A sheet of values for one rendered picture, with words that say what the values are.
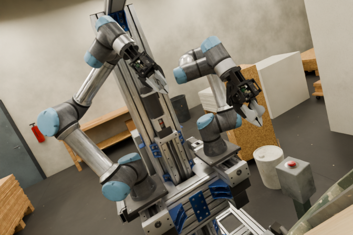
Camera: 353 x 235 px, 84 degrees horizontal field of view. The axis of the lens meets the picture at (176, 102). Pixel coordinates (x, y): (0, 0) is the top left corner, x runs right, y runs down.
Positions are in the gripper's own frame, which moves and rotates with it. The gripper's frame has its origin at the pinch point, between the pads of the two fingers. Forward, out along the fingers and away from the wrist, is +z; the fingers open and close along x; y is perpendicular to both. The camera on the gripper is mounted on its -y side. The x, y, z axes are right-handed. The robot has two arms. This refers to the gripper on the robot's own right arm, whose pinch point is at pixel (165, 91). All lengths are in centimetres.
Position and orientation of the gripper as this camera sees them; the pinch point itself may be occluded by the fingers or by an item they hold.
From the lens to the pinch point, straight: 71.5
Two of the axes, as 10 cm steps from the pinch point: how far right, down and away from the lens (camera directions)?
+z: 6.7, 7.3, -1.4
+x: 7.4, -6.7, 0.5
